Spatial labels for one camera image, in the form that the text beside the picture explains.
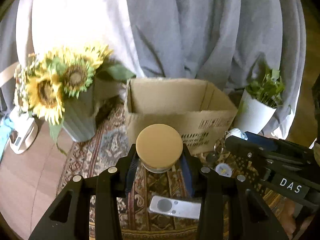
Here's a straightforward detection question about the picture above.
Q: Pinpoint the white remote control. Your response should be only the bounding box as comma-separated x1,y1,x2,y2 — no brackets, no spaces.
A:
149,196,201,220

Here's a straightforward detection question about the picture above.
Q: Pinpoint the metal key ring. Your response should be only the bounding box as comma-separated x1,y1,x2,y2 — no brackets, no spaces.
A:
213,130,232,156

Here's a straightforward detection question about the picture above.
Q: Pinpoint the jar with tan lid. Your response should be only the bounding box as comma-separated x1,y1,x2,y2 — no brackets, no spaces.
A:
136,124,183,173

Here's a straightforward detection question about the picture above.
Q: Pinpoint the small round white puck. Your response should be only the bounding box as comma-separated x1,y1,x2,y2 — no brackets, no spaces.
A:
215,163,233,178

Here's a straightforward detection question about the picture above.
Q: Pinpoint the white plant pot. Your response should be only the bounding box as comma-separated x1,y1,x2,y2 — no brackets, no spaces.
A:
233,90,276,134

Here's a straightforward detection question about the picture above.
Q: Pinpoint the green potted plant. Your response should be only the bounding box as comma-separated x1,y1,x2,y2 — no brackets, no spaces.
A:
246,59,285,109

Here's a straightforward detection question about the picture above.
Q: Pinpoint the patterned oriental rug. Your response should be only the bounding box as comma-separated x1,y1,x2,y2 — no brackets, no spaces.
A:
56,102,291,240

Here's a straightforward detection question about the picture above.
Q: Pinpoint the brown cardboard box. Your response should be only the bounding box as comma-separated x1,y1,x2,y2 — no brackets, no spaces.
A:
124,78,238,155

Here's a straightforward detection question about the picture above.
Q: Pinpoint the white digital scale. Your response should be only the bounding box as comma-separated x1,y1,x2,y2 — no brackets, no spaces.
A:
9,107,38,154

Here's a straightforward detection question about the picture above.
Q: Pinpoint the grey ribbed vase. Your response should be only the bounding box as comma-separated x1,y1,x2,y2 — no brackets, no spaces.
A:
63,84,97,142

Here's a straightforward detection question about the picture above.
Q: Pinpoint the teal cloth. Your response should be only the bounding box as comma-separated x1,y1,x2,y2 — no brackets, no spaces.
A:
0,117,14,160

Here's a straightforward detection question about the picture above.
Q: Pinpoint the artificial sunflower bouquet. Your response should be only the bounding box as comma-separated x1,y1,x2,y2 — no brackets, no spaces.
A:
14,43,136,142

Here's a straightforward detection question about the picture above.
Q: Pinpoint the grey draped blanket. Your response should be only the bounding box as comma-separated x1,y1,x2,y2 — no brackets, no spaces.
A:
1,0,306,139

